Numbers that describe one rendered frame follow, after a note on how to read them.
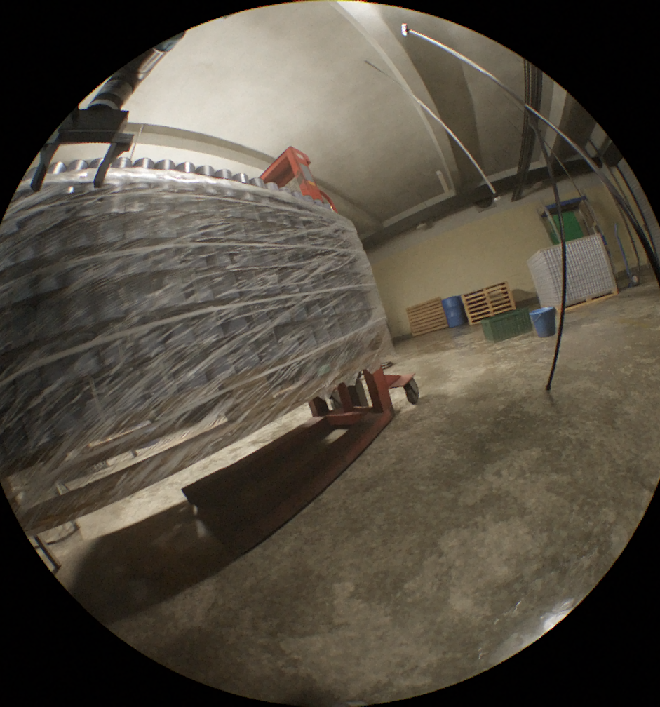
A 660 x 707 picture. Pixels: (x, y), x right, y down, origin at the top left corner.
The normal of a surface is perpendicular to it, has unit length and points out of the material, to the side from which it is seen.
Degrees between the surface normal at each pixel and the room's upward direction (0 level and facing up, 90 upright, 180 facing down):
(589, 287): 92
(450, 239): 90
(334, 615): 0
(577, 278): 92
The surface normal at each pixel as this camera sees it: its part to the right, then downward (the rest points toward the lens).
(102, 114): 0.75, 0.19
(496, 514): -0.30, -0.95
